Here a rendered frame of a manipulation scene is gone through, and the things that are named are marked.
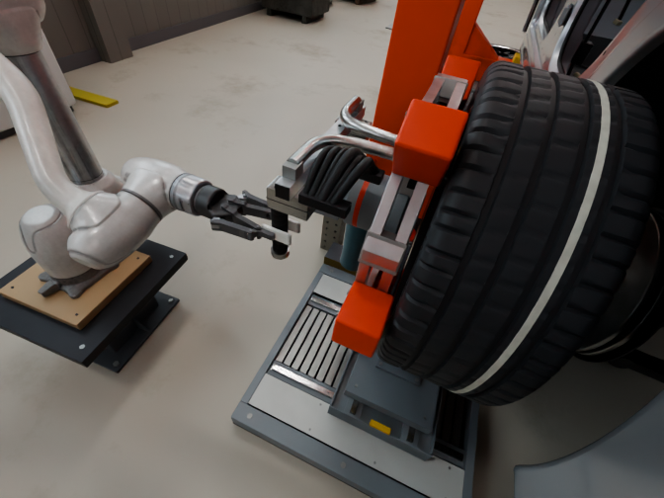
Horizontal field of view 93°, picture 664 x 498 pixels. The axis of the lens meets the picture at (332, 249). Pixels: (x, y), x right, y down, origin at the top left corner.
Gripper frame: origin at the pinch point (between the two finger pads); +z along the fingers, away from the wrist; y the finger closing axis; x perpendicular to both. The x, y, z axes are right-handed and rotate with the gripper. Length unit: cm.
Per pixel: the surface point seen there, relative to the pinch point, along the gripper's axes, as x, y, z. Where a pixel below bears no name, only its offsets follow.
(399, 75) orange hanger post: 17, -60, 7
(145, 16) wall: -56, -285, -336
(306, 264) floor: -83, -58, -18
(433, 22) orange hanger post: 32, -60, 12
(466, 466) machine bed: -75, 3, 72
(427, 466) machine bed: -75, 9, 60
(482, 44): -7, -254, 29
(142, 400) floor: -83, 30, -43
